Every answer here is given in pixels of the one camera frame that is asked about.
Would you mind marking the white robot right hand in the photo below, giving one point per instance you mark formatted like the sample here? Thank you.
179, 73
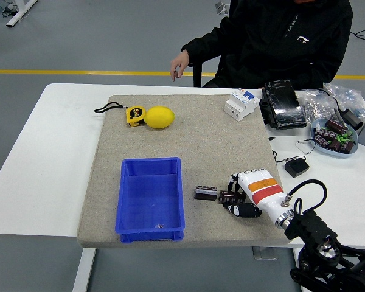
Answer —
267, 194

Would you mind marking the person's hand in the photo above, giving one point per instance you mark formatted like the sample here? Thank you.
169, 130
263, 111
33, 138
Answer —
180, 64

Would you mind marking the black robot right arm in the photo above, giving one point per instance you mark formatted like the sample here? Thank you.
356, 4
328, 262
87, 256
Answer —
313, 226

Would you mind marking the black plastic-wrapped box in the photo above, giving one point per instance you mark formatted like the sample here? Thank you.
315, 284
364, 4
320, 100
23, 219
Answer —
281, 103

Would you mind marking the blue plastic box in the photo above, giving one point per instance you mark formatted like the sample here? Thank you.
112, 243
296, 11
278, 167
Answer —
149, 194

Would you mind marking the black power adapter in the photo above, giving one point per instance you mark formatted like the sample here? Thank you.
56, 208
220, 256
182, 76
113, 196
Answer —
353, 120
296, 167

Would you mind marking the yellow lemon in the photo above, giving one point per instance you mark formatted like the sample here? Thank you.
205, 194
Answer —
159, 117

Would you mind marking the grey-brown felt mat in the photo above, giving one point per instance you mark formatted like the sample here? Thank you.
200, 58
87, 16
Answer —
200, 121

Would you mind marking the white table leg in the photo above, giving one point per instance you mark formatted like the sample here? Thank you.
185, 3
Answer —
83, 270
296, 254

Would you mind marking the yellow tape measure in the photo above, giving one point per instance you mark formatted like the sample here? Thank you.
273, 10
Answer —
134, 115

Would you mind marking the white circuit breaker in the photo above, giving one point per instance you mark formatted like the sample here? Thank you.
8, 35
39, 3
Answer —
240, 106

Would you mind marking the light blue bowl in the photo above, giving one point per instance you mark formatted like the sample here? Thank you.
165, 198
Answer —
337, 154

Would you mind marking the green plastic connector pile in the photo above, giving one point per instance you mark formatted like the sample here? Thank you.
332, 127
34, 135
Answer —
343, 137

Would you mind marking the person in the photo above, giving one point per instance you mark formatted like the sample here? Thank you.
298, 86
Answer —
276, 45

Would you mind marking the clear bag of metal washers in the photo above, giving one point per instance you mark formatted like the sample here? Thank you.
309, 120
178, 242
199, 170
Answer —
314, 105

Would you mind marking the grey pen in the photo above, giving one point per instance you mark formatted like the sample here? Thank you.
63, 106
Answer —
337, 115

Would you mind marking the small dark debris scrap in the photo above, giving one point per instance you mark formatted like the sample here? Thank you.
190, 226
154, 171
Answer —
159, 226

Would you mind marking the clear bag of blue parts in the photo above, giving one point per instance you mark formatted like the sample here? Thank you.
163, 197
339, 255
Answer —
353, 97

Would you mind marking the metal table bracket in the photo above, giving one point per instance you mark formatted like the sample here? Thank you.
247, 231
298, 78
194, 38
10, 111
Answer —
264, 253

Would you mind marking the white desk frame foot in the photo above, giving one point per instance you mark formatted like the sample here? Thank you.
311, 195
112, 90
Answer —
18, 15

